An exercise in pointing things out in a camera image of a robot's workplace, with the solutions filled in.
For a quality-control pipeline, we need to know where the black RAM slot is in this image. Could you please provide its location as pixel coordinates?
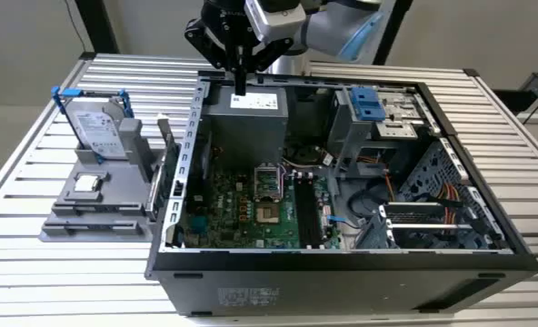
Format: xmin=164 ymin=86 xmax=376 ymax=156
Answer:
xmin=305 ymin=172 xmax=323 ymax=249
xmin=300 ymin=172 xmax=317 ymax=249
xmin=294 ymin=172 xmax=311 ymax=249

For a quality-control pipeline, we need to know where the black vertical frame post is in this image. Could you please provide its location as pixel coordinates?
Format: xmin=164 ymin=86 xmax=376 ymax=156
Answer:
xmin=371 ymin=0 xmax=409 ymax=66
xmin=72 ymin=0 xmax=121 ymax=55

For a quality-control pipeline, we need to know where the grey power supply unit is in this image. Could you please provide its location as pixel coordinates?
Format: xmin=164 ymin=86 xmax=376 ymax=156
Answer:
xmin=201 ymin=84 xmax=292 ymax=168

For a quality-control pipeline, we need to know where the green motherboard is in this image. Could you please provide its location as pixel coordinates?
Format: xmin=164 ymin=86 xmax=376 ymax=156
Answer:
xmin=180 ymin=169 xmax=343 ymax=250

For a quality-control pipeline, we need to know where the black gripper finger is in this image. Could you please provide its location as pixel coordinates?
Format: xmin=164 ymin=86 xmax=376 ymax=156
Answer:
xmin=240 ymin=37 xmax=294 ymax=95
xmin=184 ymin=19 xmax=240 ymax=95

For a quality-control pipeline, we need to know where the black round cable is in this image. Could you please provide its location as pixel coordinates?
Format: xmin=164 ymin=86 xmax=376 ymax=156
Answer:
xmin=345 ymin=183 xmax=391 ymax=228

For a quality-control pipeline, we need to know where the grey metal disk bay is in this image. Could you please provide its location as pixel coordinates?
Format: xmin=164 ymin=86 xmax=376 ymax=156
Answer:
xmin=353 ymin=200 xmax=501 ymax=250

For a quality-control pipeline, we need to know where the graphics card with metal bracket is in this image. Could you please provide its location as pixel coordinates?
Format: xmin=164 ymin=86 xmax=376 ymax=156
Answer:
xmin=144 ymin=114 xmax=182 ymax=223

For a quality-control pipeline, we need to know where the CPU socket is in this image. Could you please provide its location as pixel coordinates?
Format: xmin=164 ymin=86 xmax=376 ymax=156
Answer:
xmin=253 ymin=202 xmax=284 ymax=225

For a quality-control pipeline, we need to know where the silver CPU chip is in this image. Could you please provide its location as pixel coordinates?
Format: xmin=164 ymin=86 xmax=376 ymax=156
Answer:
xmin=74 ymin=174 xmax=102 ymax=193

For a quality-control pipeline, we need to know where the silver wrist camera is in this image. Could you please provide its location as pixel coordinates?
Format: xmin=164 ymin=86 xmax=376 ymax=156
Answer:
xmin=242 ymin=0 xmax=307 ymax=42

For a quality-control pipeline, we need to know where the hard disk in blue carrier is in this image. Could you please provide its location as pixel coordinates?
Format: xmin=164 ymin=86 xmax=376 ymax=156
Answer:
xmin=49 ymin=87 xmax=136 ymax=165

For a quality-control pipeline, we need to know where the metal socket cover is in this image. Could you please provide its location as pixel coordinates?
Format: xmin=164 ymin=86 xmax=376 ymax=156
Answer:
xmin=252 ymin=162 xmax=282 ymax=202

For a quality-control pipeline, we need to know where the black flat cable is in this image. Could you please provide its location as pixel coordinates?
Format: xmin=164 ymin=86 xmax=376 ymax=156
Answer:
xmin=407 ymin=192 xmax=501 ymax=239

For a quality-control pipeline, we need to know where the silver metal drive cage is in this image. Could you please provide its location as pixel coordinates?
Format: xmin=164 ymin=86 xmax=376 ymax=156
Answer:
xmin=327 ymin=87 xmax=436 ymax=178

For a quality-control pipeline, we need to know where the blue plastic drive latch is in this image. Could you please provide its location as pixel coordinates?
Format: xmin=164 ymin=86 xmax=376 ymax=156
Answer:
xmin=348 ymin=87 xmax=387 ymax=121

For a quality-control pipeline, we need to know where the thin orange wire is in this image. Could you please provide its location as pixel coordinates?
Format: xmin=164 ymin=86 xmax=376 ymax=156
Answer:
xmin=383 ymin=168 xmax=396 ymax=202

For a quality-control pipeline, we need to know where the black open PC case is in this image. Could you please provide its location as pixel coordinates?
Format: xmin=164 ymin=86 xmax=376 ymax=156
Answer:
xmin=144 ymin=69 xmax=538 ymax=317

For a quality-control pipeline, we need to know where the orange yellow red wire bundle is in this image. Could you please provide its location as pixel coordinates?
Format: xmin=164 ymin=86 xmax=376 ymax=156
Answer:
xmin=433 ymin=180 xmax=463 ymax=238

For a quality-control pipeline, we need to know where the grey plastic parts rack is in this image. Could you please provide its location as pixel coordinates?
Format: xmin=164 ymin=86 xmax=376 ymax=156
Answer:
xmin=38 ymin=118 xmax=172 ymax=244

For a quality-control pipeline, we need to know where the round black case fan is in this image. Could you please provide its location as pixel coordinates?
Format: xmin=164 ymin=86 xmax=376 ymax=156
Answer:
xmin=288 ymin=142 xmax=328 ymax=166

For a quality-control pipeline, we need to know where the blue wire with connector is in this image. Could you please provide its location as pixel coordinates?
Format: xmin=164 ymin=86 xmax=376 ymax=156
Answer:
xmin=325 ymin=215 xmax=363 ymax=228

